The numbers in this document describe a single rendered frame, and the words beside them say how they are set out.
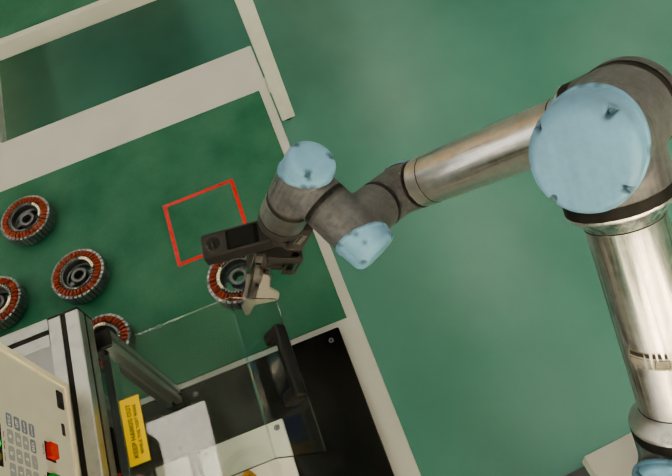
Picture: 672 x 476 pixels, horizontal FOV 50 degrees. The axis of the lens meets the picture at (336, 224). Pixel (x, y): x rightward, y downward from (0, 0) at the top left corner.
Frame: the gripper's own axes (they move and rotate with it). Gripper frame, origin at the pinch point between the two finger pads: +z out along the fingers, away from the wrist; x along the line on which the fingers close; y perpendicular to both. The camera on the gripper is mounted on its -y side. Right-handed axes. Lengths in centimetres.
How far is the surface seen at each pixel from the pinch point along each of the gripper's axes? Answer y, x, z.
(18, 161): -40, 51, 37
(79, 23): -28, 96, 33
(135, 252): -15.0, 18.4, 22.4
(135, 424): -19.1, -29.1, -11.5
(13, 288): -38, 14, 32
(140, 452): -18.5, -32.9, -11.8
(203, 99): -1, 56, 14
